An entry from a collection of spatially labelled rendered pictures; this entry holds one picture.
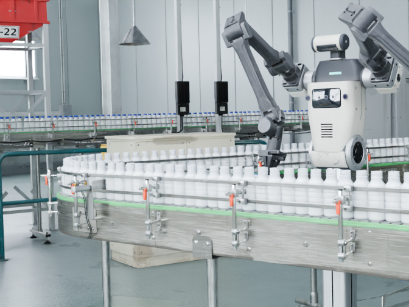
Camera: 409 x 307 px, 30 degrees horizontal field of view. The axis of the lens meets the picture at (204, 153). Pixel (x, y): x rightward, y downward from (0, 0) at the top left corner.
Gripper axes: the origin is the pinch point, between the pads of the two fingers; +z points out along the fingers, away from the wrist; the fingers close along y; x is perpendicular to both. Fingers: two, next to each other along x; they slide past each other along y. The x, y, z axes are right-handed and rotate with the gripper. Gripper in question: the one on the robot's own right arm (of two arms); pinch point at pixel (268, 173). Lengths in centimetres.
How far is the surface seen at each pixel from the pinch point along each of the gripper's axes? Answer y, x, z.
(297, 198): 27.1, -16.9, 12.9
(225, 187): -6.2, -17.6, 10.6
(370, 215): 56, -16, 17
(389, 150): -68, 228, -78
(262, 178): 10.9, -18.4, 6.6
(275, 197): 17.4, -17.0, 12.9
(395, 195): 65, -17, 10
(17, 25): -574, 240, -231
